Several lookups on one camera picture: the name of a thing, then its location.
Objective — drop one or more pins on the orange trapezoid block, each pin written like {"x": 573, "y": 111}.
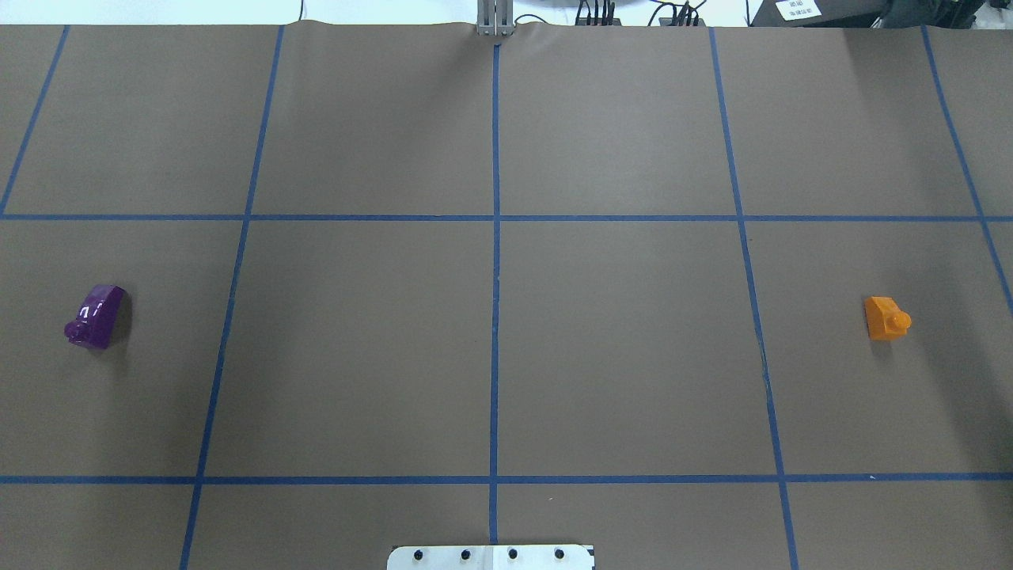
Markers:
{"x": 885, "y": 320}

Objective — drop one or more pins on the purple trapezoid block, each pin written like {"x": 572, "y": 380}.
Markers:
{"x": 95, "y": 320}

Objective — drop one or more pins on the black box with label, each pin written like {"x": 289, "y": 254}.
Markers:
{"x": 817, "y": 14}

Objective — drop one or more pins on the aluminium frame post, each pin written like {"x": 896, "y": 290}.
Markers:
{"x": 495, "y": 18}

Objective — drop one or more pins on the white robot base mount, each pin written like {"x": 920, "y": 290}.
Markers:
{"x": 537, "y": 556}

